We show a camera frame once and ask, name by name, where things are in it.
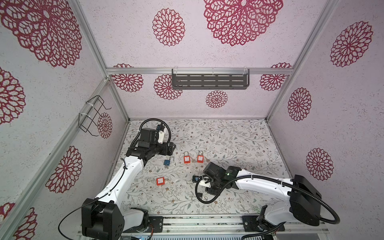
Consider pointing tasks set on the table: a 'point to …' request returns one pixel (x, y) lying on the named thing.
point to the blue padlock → (166, 162)
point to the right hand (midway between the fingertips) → (206, 183)
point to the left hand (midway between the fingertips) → (168, 147)
